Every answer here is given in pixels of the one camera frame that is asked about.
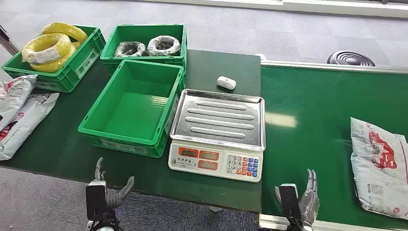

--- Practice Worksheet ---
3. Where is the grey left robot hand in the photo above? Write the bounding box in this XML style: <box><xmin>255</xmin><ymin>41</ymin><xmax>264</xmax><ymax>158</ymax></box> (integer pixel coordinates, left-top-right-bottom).
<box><xmin>94</xmin><ymin>157</ymin><xmax>135</xmax><ymax>210</ymax></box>

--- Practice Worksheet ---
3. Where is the black wrapped wire coil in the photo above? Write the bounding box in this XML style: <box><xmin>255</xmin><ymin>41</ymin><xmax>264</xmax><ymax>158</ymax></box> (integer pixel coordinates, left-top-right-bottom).
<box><xmin>114</xmin><ymin>41</ymin><xmax>147</xmax><ymax>58</ymax></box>

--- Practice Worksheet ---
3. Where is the dark metal frame leg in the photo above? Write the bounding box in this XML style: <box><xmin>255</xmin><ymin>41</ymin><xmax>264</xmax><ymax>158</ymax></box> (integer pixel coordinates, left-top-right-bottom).
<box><xmin>0</xmin><ymin>25</ymin><xmax>20</xmax><ymax>56</ymax></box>

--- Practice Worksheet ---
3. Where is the small white plastic device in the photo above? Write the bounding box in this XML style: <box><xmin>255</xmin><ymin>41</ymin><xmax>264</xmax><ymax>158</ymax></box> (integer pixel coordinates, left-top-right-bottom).
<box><xmin>217</xmin><ymin>76</ymin><xmax>237</xmax><ymax>90</ymax></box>

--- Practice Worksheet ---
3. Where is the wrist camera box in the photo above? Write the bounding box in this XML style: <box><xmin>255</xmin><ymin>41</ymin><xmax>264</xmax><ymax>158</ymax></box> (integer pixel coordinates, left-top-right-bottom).
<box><xmin>85</xmin><ymin>181</ymin><xmax>108</xmax><ymax>221</ymax></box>
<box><xmin>279</xmin><ymin>183</ymin><xmax>303</xmax><ymax>224</ymax></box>

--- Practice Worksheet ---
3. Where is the yellow wire coil white label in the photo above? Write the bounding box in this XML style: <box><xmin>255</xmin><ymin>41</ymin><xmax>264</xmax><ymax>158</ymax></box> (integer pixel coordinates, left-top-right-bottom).
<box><xmin>21</xmin><ymin>33</ymin><xmax>72</xmax><ymax>64</ymax></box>

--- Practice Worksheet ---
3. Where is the empty green plastic crate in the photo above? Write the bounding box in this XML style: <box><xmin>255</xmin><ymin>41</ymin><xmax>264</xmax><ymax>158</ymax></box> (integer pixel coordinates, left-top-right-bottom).
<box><xmin>78</xmin><ymin>59</ymin><xmax>186</xmax><ymax>159</ymax></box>

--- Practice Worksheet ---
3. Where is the green crate holding wrapped coils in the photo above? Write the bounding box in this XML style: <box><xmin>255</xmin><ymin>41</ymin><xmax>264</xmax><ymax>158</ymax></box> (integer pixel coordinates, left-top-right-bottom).
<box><xmin>100</xmin><ymin>24</ymin><xmax>188</xmax><ymax>76</ymax></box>

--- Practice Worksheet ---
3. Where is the grey plastic mailer red print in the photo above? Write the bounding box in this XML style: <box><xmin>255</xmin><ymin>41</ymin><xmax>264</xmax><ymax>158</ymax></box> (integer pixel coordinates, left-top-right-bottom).
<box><xmin>350</xmin><ymin>117</ymin><xmax>408</xmax><ymax>220</ymax></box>
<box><xmin>0</xmin><ymin>75</ymin><xmax>38</xmax><ymax>131</ymax></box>
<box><xmin>0</xmin><ymin>92</ymin><xmax>60</xmax><ymax>161</ymax></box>

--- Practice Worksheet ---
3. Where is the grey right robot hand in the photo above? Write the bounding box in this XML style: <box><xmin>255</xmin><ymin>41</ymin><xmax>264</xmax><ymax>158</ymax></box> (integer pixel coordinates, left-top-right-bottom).
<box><xmin>274</xmin><ymin>169</ymin><xmax>320</xmax><ymax>226</ymax></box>

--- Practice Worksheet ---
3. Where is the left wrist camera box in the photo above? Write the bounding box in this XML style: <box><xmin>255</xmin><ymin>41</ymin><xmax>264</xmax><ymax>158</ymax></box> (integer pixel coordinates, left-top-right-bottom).
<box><xmin>85</xmin><ymin>181</ymin><xmax>108</xmax><ymax>221</ymax></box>

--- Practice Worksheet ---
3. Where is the black ribbed round disc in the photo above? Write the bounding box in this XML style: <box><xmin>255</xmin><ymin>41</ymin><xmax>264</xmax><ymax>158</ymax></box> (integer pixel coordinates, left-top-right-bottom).
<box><xmin>326</xmin><ymin>51</ymin><xmax>376</xmax><ymax>67</ymax></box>

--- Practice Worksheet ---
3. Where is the green crate holding yellow coils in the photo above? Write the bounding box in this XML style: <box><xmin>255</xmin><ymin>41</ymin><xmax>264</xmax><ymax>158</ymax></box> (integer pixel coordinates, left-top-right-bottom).
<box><xmin>1</xmin><ymin>25</ymin><xmax>106</xmax><ymax>93</ymax></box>

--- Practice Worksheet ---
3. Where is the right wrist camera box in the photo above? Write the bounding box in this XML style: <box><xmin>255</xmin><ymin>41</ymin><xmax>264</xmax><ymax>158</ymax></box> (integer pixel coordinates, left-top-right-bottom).
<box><xmin>279</xmin><ymin>183</ymin><xmax>303</xmax><ymax>224</ymax></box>

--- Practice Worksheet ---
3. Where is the white electronic scale steel tray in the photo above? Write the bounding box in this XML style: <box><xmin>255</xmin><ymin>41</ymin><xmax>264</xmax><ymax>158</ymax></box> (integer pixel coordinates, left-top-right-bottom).
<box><xmin>168</xmin><ymin>89</ymin><xmax>266</xmax><ymax>183</ymax></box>

